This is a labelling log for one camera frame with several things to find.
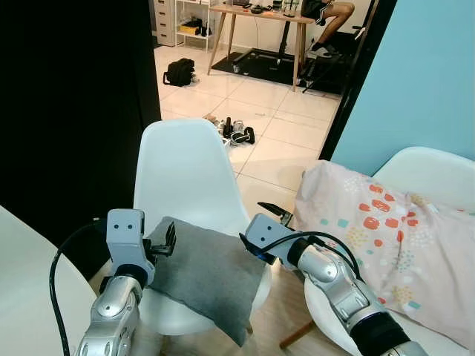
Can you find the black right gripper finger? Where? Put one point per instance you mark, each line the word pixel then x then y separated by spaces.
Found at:
pixel 276 213

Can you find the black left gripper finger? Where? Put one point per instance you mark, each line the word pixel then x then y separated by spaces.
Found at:
pixel 171 237

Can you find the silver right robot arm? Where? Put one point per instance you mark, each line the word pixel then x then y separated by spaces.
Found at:
pixel 349 297

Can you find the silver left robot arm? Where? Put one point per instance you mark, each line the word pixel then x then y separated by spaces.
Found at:
pixel 111 311

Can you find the white chair with grey cushion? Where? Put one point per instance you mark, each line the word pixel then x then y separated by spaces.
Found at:
pixel 182 170

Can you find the pink patterned pillow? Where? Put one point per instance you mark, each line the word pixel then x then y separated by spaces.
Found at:
pixel 401 237

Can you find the white chair with patterned pillow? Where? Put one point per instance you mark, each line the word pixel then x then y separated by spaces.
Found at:
pixel 434 167

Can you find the grey square cushion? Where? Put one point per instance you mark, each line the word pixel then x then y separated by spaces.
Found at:
pixel 211 274

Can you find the black and silver gadget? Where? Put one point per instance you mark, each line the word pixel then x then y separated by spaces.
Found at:
pixel 239 133

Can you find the white round table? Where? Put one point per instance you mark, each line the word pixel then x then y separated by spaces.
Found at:
pixel 30 297

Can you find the black floor mat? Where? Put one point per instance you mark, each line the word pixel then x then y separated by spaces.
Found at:
pixel 260 70

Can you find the black bag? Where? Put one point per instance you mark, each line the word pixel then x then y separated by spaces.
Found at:
pixel 179 73

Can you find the black door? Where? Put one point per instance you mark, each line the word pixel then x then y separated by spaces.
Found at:
pixel 67 96

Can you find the wooden desk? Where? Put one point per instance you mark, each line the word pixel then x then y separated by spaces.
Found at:
pixel 260 12

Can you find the seated person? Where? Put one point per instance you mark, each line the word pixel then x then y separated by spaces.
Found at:
pixel 330 18

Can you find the white drawer unit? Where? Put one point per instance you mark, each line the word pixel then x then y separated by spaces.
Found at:
pixel 164 22

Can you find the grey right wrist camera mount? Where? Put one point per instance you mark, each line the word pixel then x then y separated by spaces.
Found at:
pixel 269 236

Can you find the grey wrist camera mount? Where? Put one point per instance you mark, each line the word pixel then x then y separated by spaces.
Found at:
pixel 125 241
pixel 269 236

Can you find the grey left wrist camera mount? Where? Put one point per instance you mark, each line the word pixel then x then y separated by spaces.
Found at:
pixel 125 241

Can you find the black door frame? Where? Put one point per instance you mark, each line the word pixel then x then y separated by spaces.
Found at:
pixel 356 81

